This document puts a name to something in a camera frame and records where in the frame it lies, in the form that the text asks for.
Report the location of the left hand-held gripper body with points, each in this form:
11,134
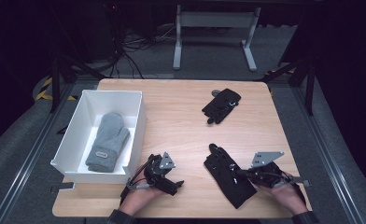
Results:
157,175

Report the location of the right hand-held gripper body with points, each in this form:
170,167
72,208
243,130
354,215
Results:
266,174

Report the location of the black glove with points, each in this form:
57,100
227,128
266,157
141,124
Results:
221,105
226,177

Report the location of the grey mitten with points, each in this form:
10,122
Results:
109,140

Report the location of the white box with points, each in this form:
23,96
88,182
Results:
78,161

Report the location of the person's left hand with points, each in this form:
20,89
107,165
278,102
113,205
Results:
140,196

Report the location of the person's right hand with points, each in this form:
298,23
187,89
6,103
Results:
284,196

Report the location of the small grey disc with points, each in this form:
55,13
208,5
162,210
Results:
214,92

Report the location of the black metal stand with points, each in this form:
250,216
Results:
310,87
56,81

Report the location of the yellow and black tape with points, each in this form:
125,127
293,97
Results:
45,90

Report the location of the grey aluminium rail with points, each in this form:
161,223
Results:
31,155
327,155

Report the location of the white metal table frame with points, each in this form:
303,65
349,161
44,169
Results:
215,20

